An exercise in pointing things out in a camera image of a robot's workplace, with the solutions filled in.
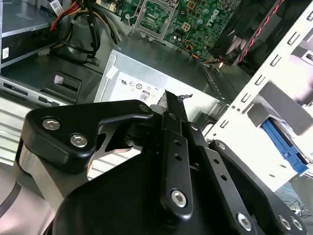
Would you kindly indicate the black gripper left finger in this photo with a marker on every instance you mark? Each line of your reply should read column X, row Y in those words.
column 58, row 137

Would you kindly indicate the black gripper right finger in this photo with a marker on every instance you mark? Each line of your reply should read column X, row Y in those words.
column 220, row 176

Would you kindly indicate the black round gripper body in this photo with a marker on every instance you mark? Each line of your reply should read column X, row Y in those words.
column 117, row 200

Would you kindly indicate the hard disk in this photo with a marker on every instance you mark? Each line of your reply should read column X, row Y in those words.
column 281, row 139

